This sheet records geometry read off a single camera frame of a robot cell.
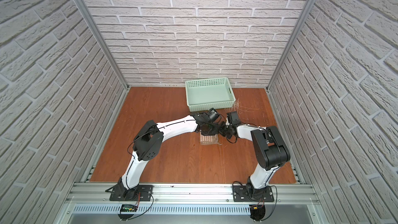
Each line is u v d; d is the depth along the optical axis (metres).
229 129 0.81
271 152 0.48
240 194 0.74
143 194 0.74
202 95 1.13
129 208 0.71
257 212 0.71
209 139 0.90
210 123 0.76
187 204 0.72
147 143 0.53
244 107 1.09
